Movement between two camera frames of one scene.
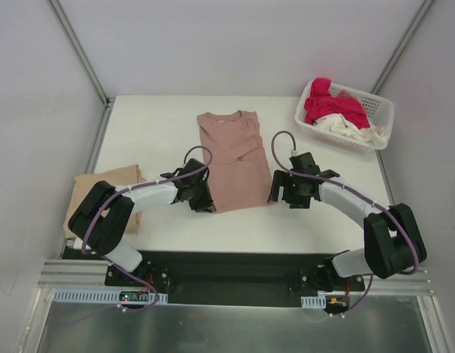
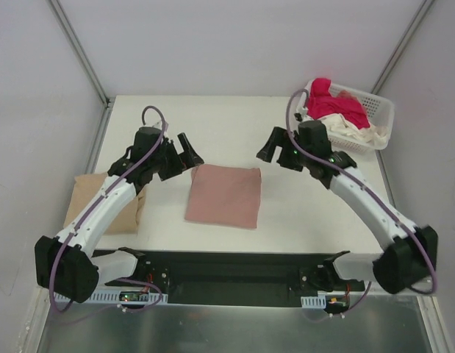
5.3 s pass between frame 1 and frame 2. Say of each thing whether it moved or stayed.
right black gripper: moved
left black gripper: moved
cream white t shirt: stayed
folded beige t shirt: stayed
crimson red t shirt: stayed
